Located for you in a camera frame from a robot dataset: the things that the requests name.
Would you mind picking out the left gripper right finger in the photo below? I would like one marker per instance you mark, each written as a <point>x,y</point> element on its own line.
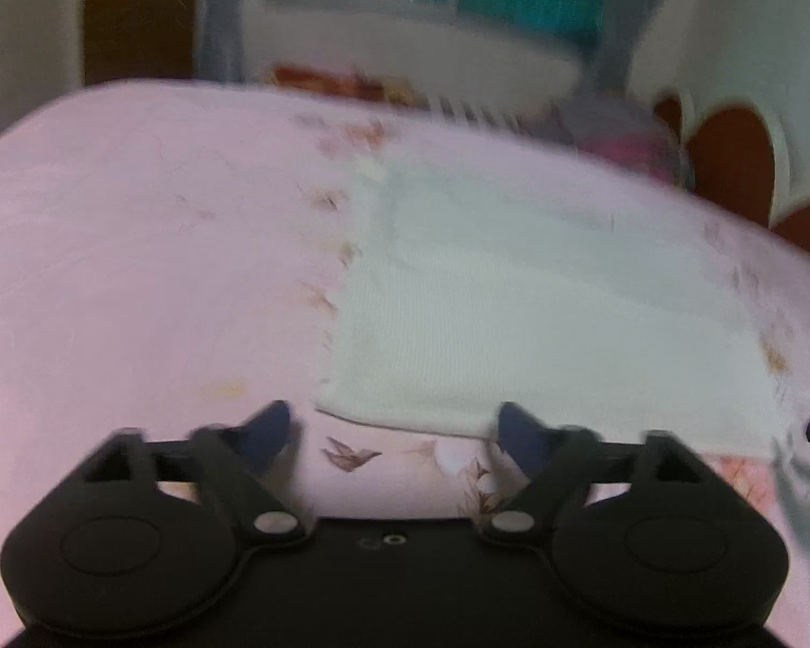
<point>559,465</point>

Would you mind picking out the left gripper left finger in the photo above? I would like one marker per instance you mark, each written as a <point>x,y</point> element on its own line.
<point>230,462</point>

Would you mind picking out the white small garment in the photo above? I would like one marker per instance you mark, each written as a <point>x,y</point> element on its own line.
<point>463,296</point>

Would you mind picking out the pile of folded clothes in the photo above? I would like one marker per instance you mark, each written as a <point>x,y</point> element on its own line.
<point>618,131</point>

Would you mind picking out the red and white headboard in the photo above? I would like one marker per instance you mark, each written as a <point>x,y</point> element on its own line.
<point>740,162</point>

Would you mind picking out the grey striped mattress sheet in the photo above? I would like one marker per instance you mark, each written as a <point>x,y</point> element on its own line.
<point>457,111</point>

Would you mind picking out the brown wooden door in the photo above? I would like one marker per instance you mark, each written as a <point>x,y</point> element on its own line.
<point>137,39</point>

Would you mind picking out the grey right curtain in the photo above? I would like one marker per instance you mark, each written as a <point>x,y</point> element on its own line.
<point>609,65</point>

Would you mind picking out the grey curtain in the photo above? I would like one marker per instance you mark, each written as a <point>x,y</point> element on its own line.
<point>218,53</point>
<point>609,65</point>

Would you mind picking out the grey left curtain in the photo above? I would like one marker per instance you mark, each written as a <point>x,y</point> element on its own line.
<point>218,53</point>

